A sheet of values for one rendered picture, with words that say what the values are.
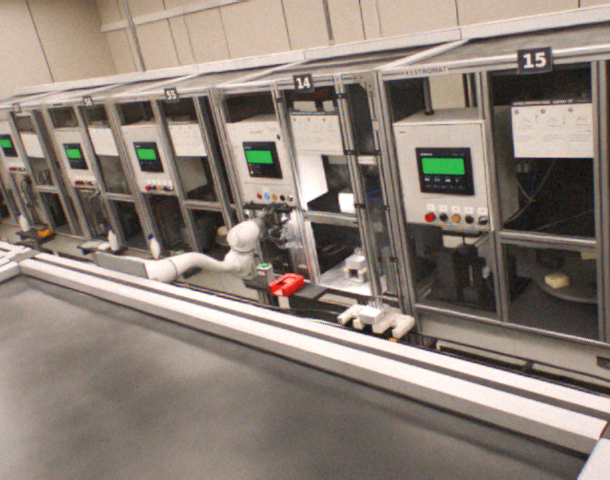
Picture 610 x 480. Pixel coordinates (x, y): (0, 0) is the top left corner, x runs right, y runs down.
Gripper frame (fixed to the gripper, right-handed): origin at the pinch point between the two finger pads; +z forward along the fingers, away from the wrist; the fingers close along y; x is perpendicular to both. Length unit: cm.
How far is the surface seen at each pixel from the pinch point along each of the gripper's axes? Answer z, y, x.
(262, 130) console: 6.0, 43.4, 4.9
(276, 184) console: 7.0, 13.9, 6.1
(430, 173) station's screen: -7, 14, -91
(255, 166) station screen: 5.6, 25.3, 16.0
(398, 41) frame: 79, 69, -44
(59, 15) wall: 374, 234, 667
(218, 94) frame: 10, 66, 32
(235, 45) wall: 409, 120, 365
